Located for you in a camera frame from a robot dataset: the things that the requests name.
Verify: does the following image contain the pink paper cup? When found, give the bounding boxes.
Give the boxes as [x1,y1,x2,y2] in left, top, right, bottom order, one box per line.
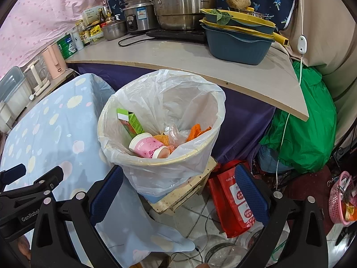
[129,132,170,159]

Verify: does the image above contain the small green carton box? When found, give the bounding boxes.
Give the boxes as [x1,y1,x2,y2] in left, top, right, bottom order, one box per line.
[116,108,145,138]

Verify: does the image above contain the clear plastic bag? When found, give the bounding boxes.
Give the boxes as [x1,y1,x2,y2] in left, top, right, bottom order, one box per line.
[164,124,190,148]

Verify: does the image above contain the orange foam fruit net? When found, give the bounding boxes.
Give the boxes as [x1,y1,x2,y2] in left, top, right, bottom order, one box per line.
[153,134,169,146]

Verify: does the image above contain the orange plastic wrapper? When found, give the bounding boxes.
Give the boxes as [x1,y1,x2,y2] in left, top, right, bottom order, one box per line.
[186,124,212,142]

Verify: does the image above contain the white lined trash bin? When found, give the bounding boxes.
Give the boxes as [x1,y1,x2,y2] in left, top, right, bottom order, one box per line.
[98,69,226,201]

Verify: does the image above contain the left hand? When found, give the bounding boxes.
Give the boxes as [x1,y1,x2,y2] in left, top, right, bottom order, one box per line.
[17,235,31,261]

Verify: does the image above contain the red plastic bag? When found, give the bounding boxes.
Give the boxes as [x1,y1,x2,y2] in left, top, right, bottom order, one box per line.
[208,160,255,238]

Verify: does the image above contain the green plastic bag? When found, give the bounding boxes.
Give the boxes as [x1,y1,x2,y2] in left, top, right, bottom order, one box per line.
[258,61,337,173]

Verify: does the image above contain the light blue dotted tablecloth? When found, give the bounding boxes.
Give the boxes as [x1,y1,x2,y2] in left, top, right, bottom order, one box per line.
[1,73,195,267]

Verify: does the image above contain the pink plastic basket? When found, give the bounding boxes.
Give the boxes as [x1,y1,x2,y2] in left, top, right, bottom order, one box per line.
[329,171,354,226]

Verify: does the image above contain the purple counter skirt cloth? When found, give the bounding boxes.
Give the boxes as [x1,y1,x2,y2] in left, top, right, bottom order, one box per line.
[69,63,275,164]

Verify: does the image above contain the clear lidded dish rack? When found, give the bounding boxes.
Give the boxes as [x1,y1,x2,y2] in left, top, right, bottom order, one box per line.
[0,66,32,134]

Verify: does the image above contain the white glass kettle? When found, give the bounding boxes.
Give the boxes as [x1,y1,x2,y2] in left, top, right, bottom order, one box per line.
[24,59,50,97]

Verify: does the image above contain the pink electric kettle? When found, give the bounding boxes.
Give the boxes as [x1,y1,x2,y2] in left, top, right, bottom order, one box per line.
[41,43,67,80]

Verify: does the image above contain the white bottle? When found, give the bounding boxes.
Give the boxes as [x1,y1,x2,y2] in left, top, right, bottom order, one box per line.
[71,30,84,51]

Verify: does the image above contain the small steel pot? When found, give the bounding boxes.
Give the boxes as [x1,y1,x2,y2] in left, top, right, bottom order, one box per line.
[102,21,128,41]

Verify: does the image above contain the blue yellow stacked basins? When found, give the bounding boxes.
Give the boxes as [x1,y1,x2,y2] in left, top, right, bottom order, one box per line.
[200,8,289,65]

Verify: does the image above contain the dark soy sauce bottle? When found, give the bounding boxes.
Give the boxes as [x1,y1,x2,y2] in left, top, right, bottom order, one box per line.
[98,8,106,27]

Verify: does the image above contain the white cardboard box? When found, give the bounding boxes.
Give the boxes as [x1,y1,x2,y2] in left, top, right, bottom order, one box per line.
[82,6,103,26]

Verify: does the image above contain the silver rice cooker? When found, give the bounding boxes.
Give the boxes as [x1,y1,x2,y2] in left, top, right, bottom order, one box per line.
[123,0,159,34]

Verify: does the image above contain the black induction cooker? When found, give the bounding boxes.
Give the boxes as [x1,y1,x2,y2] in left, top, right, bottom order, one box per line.
[146,28,207,44]

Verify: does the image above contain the pink dotted curtain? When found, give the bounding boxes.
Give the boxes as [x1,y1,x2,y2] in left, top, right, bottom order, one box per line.
[1,0,105,76]

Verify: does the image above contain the white cable with switch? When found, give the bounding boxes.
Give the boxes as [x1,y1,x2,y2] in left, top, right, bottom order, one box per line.
[274,0,308,190]

